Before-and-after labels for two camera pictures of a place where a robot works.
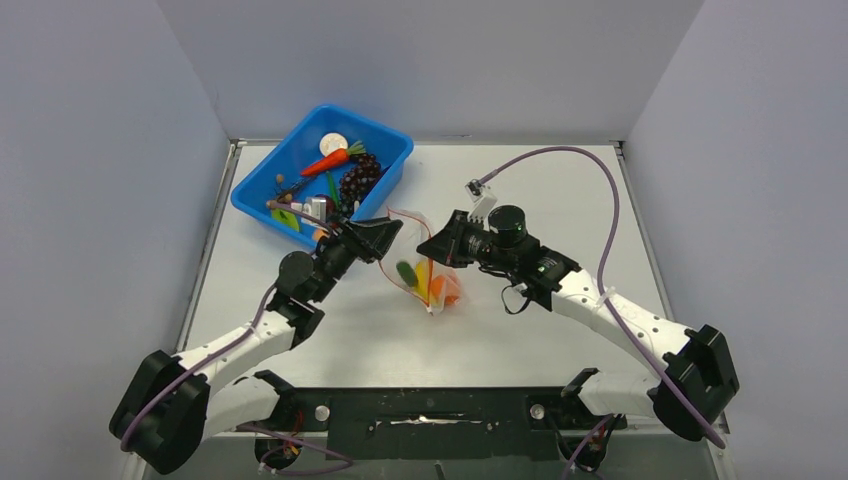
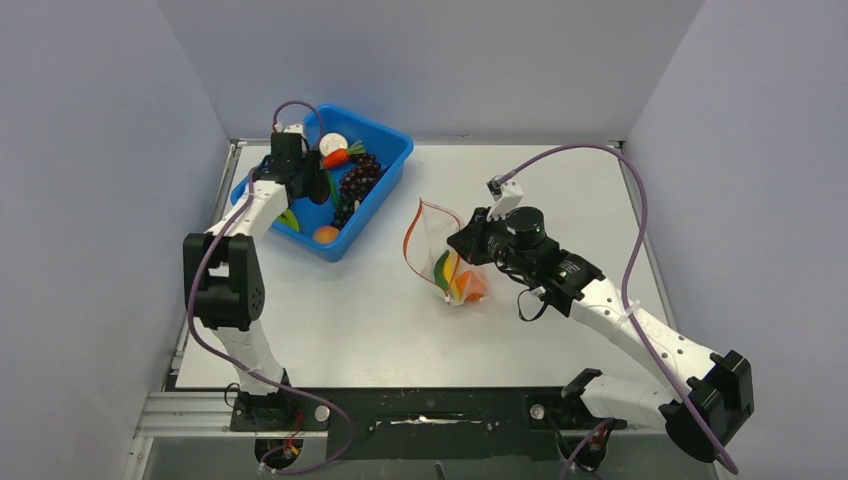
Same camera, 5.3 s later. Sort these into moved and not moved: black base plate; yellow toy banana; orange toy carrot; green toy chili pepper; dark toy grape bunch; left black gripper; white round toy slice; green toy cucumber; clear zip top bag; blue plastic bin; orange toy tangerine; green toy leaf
Moved: yellow toy banana; orange toy tangerine; green toy cucumber; left black gripper; clear zip top bag
Not moved: green toy chili pepper; green toy leaf; dark toy grape bunch; blue plastic bin; black base plate; orange toy carrot; white round toy slice
